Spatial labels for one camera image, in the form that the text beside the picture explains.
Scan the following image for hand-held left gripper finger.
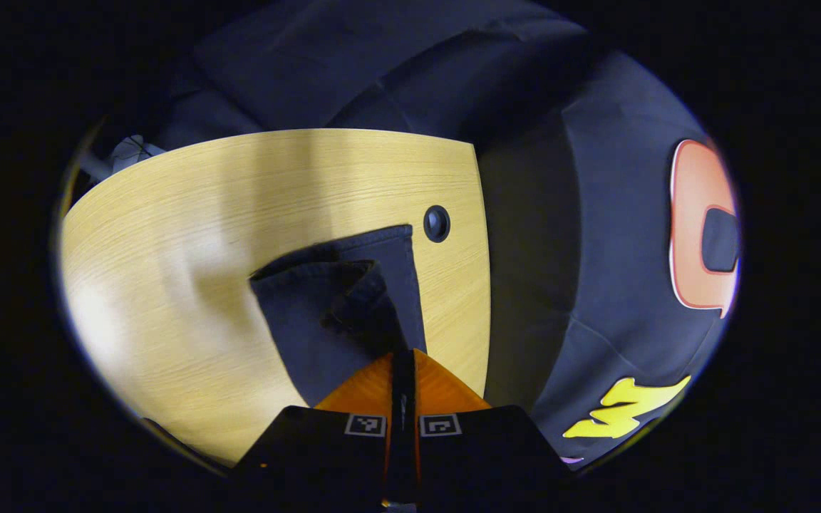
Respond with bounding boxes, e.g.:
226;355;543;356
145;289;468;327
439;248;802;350
231;349;405;505
403;348;572;505

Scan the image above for dark jeans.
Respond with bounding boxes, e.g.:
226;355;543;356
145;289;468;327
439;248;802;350
250;224;427;407

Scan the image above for black backdrop cloth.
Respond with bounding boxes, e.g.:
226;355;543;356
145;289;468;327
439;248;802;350
79;0;743;471

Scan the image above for white crumpled object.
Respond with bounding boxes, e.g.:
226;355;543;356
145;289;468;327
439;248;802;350
106;134;167;173

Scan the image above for black desk cable grommet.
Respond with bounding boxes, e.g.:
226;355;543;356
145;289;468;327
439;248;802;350
423;205;451;244

